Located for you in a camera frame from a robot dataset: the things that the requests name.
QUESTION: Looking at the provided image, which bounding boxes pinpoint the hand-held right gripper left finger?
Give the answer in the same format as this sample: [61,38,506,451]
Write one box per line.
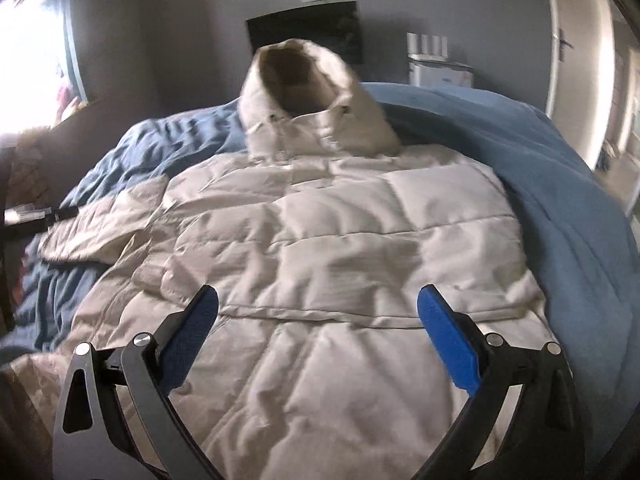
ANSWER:
[52,284,226,480]

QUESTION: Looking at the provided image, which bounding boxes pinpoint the metal door handle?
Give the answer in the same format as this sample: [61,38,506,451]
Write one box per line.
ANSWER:
[555,30,574,64]

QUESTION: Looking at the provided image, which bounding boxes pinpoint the white storage cabinet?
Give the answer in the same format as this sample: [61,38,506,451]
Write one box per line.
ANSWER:
[407,55,474,89]

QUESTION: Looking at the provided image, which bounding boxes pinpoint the bright window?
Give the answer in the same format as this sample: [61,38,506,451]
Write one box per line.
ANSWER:
[0,0,92,137]

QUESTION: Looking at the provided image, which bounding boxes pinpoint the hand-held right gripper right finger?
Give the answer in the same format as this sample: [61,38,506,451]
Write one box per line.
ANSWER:
[412,284,586,480]

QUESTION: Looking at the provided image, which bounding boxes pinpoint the blue fleece blanket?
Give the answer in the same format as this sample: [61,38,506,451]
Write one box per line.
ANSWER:
[360,82,633,411]

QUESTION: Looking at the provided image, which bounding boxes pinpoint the white door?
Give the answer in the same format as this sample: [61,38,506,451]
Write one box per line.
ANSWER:
[544,0,615,172]

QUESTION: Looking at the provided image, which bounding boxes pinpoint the blue wrinkled bedsheet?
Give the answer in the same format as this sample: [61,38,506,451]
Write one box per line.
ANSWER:
[0,99,251,361]

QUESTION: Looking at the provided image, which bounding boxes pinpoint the black television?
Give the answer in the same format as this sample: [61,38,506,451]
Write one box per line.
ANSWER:
[246,1,362,66]

